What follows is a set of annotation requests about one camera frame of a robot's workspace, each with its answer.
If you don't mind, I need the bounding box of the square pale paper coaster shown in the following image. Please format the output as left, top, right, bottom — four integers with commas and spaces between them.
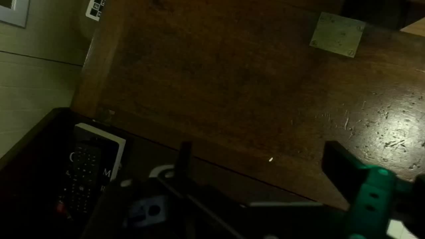
308, 10, 368, 59

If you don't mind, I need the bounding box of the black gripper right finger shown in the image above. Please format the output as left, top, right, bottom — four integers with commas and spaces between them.
322, 139, 400, 239

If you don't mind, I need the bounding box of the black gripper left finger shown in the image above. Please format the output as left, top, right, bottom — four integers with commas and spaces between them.
174, 140, 195, 183

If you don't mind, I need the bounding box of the white wall outlet plate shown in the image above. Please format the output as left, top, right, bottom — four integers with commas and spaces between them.
84, 0, 109, 22

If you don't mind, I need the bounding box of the dark wooden secretary desk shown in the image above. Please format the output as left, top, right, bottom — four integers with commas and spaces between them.
0, 0, 425, 239

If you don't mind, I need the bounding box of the black remote control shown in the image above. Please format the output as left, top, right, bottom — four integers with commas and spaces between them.
56, 131, 104, 218

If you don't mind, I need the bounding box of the white picture frame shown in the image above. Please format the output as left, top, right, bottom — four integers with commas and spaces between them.
0, 0, 32, 29

